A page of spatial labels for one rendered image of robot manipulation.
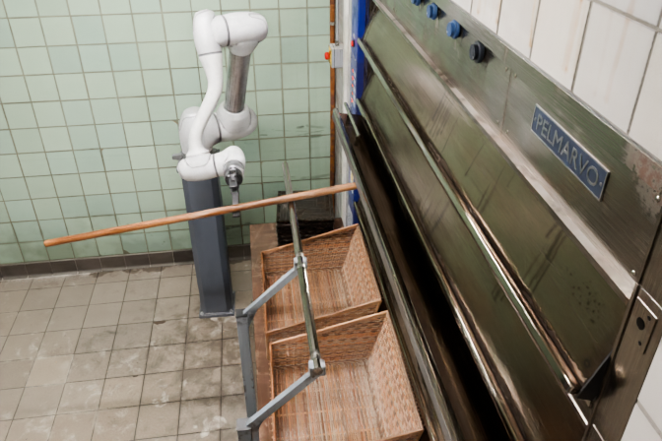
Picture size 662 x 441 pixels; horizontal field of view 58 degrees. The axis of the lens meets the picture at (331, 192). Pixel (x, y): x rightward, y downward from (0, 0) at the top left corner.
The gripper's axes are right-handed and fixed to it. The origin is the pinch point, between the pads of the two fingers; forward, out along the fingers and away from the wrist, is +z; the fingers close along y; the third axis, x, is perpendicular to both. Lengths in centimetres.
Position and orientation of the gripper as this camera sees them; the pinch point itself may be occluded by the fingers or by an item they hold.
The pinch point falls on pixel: (234, 200)
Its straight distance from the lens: 239.4
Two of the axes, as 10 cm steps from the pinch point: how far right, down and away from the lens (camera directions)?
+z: 1.5, 5.2, -8.4
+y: 0.0, 8.5, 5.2
